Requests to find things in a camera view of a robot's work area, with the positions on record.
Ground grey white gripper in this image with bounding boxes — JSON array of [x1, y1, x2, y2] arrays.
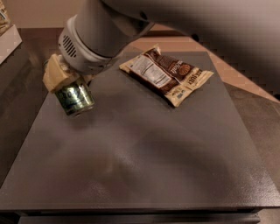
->
[[43, 16, 123, 93]]

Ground green soda can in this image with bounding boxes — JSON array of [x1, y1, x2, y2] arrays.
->
[[55, 77, 95, 116]]

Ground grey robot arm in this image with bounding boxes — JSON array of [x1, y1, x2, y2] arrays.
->
[[58, 0, 280, 96]]

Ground white box at left edge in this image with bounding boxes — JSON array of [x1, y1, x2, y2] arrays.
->
[[0, 5, 23, 65]]

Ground cream and brown snack bag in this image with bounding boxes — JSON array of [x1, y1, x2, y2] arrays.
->
[[119, 45, 214, 107]]

